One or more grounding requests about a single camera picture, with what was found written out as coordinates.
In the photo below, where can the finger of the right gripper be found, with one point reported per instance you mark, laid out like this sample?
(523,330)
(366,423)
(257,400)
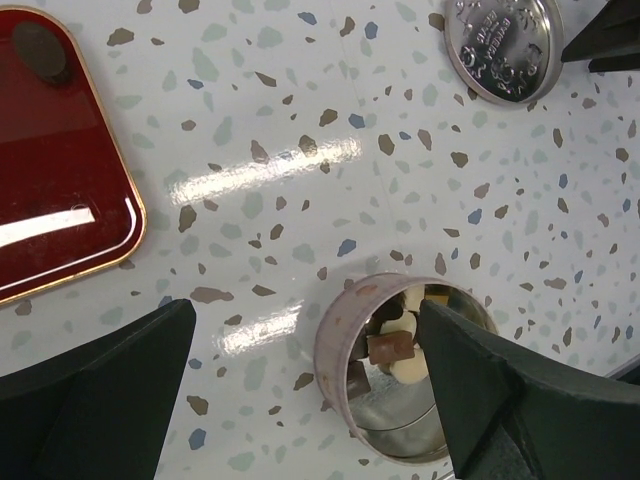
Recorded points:
(610,42)

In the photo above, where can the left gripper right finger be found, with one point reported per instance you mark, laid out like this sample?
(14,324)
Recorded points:
(510,413)

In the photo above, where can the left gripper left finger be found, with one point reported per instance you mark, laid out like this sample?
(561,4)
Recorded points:
(101,410)

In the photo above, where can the white oval chocolate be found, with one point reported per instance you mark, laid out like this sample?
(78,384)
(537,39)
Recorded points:
(410,371)

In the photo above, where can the round white printed chocolate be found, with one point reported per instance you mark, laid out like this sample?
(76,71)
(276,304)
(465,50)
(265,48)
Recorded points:
(407,322)

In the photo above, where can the brown rectangular chocolate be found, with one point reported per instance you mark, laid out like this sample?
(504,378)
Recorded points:
(391,347)

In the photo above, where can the white wedge chocolate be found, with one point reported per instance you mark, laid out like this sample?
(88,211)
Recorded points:
(413,297)

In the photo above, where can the dark round chocolate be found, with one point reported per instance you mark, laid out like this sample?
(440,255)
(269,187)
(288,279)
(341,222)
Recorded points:
(392,309)

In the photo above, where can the dark chocolate piece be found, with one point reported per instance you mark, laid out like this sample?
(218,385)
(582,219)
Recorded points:
(357,383)

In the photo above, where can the dark chocolate at tray corner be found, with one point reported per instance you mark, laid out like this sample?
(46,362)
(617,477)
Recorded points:
(41,52)

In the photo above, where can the round silver tin lid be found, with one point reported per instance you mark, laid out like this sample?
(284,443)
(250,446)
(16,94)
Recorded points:
(507,51)

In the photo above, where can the round silver tin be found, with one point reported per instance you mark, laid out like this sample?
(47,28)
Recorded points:
(372,370)

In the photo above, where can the red rectangular tray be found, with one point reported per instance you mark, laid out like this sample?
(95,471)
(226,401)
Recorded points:
(69,205)

